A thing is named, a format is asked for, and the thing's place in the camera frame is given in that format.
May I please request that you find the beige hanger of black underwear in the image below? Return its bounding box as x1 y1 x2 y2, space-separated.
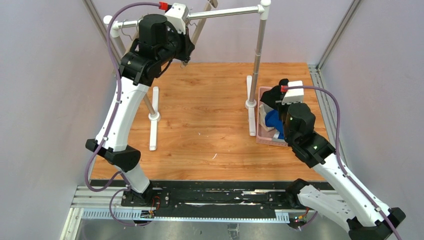
180 0 220 69

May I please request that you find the black underwear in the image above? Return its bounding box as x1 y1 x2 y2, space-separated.
260 78 289 110

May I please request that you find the grey beige underwear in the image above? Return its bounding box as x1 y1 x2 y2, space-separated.
258 103 275 132

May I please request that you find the blue white underwear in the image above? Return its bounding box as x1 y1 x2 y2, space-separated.
264 110 285 140

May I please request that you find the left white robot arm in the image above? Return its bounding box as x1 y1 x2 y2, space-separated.
85 14 195 204

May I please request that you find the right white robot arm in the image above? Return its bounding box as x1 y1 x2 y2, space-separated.
279 102 406 240

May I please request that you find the empty beige clip hanger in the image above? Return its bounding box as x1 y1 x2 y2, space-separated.
120 19 139 41

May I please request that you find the pink plastic basket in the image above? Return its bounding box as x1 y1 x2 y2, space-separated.
256 86 296 147

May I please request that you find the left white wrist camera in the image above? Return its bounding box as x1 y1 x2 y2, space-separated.
159 1 189 35

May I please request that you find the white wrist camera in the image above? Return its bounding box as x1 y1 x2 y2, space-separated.
159 1 189 35
281 80 305 105

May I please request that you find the white clothes rack frame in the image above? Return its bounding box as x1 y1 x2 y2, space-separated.
103 0 271 151

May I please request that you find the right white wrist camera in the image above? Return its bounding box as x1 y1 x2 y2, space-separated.
281 80 305 105

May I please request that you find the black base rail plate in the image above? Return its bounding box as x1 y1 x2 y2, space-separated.
121 180 307 219

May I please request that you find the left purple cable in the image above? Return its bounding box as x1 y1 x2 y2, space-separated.
84 1 163 228

